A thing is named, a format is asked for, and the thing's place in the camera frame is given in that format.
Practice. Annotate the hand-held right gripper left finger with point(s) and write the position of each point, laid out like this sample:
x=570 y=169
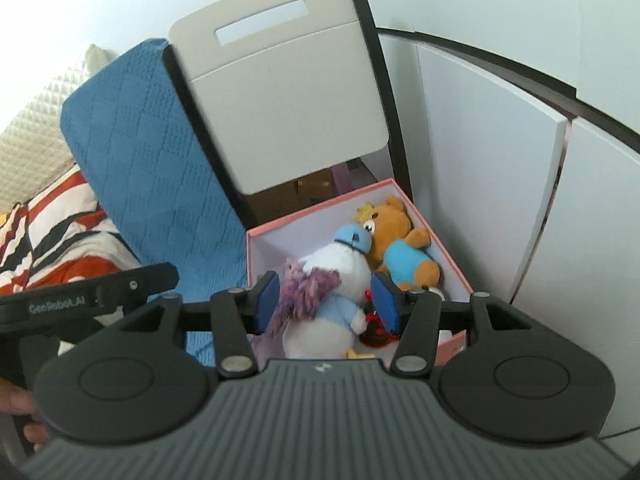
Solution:
x=267 y=305

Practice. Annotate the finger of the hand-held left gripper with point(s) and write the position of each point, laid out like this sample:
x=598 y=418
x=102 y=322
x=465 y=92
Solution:
x=140 y=282

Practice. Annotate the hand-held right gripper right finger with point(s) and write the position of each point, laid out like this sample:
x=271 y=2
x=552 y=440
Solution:
x=385 y=305

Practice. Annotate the pink purple plush toy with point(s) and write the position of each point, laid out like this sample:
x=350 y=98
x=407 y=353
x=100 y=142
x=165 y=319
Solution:
x=310 y=282

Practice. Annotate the brown teddy bear plush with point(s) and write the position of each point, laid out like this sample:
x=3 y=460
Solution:
x=405 y=260

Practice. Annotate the white duck plush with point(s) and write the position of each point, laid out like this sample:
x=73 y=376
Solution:
x=345 y=267

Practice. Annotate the pink cardboard box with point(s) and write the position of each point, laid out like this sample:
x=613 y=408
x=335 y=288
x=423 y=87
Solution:
x=310 y=220

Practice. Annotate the person's left hand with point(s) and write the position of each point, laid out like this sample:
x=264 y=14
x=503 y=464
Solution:
x=17 y=400

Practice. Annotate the red black toy figure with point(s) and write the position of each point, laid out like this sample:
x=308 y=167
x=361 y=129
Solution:
x=372 y=329

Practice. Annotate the striped blanket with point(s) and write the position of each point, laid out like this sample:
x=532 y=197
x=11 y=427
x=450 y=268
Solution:
x=65 y=240

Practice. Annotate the blue quilted cushion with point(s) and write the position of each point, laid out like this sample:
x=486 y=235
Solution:
x=150 y=160

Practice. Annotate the brown cardboard box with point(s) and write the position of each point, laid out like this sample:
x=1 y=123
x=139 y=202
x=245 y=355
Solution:
x=315 y=190

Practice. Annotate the purple plastic piece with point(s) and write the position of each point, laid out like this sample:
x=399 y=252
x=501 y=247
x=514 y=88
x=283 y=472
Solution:
x=342 y=177

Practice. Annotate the cream quilted headboard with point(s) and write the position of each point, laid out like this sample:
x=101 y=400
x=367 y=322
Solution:
x=35 y=135

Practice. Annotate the white chair with black frame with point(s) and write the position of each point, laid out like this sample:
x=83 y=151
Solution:
x=280 y=110

